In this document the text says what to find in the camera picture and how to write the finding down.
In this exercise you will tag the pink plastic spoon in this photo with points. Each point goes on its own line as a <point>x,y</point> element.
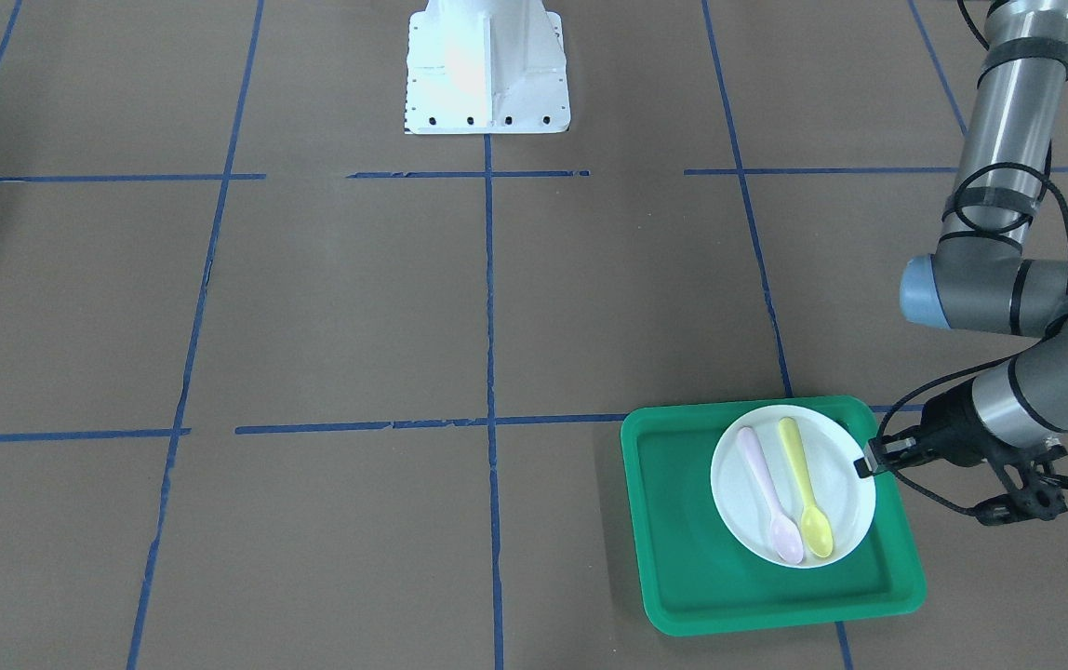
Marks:
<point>783,533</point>

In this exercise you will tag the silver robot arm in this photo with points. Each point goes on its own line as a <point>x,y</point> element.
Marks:
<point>1001,266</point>

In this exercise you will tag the yellow plastic spoon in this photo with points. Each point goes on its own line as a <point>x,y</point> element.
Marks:
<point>814,526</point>

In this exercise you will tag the white round plate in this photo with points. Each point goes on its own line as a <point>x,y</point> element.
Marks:
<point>848,502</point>

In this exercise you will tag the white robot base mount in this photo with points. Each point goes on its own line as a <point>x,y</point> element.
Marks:
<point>486,67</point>

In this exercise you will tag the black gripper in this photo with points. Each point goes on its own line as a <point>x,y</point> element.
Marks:
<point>950,430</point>

